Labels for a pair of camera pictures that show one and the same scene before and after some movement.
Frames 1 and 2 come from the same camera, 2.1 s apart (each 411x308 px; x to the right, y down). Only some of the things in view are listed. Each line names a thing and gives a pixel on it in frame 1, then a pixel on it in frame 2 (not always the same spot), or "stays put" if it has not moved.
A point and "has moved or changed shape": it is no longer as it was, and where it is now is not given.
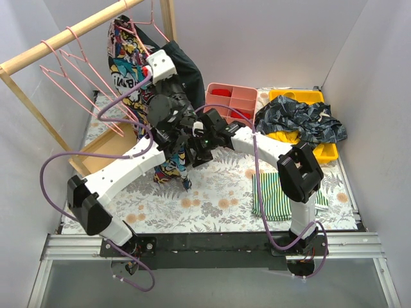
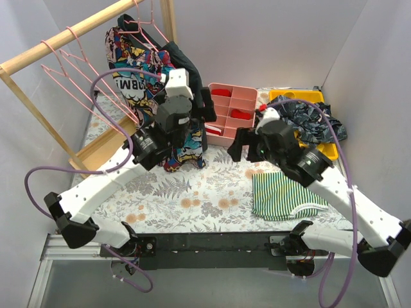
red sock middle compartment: x=247 y=115 stays put
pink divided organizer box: x=244 y=98 stays put
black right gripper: x=195 y=153 → x=251 y=144
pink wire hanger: x=133 y=31 has moved or changed shape
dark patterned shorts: x=312 y=123 stays put
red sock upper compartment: x=221 y=92 stays put
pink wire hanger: x=86 y=60 stays put
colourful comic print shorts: x=130 y=65 has moved or changed shape
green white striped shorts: x=275 y=205 stays put
